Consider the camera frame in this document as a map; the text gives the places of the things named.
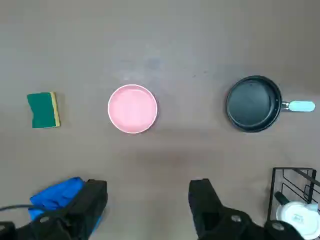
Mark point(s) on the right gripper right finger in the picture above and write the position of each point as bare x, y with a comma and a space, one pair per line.
207, 212

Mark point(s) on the blue cloth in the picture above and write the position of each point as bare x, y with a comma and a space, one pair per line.
57, 195

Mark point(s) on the white cup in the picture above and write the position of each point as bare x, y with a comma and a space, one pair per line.
295, 215

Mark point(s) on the green and yellow sponge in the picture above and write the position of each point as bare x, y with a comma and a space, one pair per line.
41, 110

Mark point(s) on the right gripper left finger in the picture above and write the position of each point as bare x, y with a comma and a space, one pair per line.
82, 212

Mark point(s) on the pink bowl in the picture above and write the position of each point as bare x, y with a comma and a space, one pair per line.
132, 108

